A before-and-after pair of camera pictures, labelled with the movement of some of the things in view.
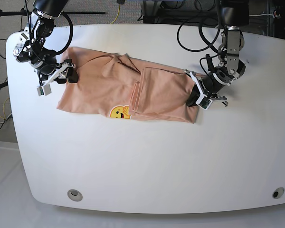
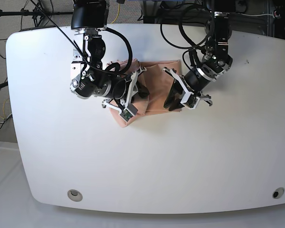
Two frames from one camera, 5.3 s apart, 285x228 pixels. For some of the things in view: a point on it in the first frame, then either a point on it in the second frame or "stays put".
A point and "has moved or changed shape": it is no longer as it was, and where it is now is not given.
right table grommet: [278, 193] stays put
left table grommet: [74, 194] stays put
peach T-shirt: [116, 85] has moved or changed shape
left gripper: [60, 74] -> [123, 88]
